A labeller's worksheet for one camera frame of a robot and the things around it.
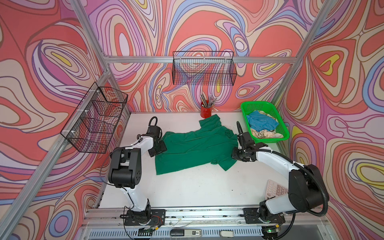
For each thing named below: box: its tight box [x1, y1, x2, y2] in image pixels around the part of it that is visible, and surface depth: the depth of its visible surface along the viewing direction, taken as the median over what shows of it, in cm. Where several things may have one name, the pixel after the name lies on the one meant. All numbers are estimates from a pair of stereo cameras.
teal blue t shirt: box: [247, 110, 279, 132], surface depth 107 cm
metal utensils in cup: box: [199, 91, 217, 108], surface depth 114 cm
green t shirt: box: [155, 114, 238, 175], surface depth 101 cm
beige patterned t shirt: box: [250, 110, 284, 139], surface depth 103 cm
